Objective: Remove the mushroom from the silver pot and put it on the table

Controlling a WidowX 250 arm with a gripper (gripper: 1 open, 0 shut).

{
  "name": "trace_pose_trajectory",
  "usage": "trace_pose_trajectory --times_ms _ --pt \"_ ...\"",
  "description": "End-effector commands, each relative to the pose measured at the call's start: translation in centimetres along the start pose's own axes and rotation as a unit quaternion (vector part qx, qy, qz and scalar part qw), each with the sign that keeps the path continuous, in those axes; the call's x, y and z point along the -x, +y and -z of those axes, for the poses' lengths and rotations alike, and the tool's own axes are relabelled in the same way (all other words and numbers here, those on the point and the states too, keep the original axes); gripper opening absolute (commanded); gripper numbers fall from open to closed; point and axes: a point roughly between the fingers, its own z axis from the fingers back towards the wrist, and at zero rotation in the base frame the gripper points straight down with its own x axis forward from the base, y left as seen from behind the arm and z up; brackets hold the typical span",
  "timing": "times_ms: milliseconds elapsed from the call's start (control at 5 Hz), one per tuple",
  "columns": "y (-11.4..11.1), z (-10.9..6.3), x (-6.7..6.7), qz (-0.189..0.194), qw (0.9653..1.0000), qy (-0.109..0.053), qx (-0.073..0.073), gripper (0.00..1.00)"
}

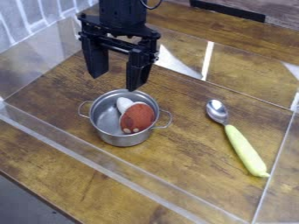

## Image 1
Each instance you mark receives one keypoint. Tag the black bar in background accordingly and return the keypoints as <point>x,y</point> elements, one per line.
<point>229,10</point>

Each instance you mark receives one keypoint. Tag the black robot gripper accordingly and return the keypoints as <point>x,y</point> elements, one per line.
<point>118,29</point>

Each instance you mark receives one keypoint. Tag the clear acrylic barrier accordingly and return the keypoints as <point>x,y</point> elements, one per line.
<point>183,177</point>

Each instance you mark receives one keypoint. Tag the small silver pot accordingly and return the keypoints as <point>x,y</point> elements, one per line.
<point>103,115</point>

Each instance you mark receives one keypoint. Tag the red toy mushroom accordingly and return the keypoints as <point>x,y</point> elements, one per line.
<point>137,115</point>

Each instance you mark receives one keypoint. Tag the spoon with yellow handle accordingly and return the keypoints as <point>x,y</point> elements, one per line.
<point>247,154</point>

